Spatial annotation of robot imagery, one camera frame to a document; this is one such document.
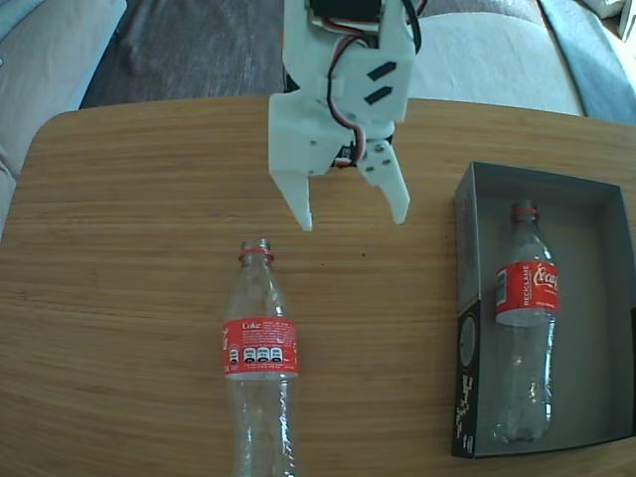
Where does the dark grey rug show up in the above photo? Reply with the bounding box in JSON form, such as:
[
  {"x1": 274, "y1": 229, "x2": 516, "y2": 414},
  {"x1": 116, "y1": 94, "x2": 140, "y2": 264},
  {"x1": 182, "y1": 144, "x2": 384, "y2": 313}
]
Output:
[{"x1": 79, "y1": 0, "x2": 546, "y2": 110}]

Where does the thick black camera cable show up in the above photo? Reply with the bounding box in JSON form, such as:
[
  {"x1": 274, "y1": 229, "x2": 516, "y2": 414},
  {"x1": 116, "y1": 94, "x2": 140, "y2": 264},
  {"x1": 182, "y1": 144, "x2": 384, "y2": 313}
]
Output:
[{"x1": 399, "y1": 0, "x2": 424, "y2": 54}]

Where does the blue-grey blanket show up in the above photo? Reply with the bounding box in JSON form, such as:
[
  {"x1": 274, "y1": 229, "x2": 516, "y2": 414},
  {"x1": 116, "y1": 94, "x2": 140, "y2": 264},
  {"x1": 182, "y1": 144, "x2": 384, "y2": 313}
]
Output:
[{"x1": 539, "y1": 0, "x2": 636, "y2": 125}]

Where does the clear bottle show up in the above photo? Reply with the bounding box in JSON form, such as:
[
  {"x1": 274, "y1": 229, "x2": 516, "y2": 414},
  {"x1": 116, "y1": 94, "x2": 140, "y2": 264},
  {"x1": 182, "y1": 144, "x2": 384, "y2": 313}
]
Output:
[
  {"x1": 493, "y1": 199, "x2": 562, "y2": 445},
  {"x1": 221, "y1": 237, "x2": 302, "y2": 477}
]

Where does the light grey sofa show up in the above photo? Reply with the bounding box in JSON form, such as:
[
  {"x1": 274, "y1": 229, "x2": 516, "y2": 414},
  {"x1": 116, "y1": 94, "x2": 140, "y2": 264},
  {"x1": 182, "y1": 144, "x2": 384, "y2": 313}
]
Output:
[
  {"x1": 409, "y1": 9, "x2": 585, "y2": 118},
  {"x1": 0, "y1": 0, "x2": 129, "y2": 239}
]

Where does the grey cardboard box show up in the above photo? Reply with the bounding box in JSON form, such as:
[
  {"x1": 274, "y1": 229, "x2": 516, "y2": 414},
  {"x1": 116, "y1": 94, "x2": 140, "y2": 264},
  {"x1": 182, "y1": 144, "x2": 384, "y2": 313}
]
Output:
[{"x1": 449, "y1": 159, "x2": 636, "y2": 461}]

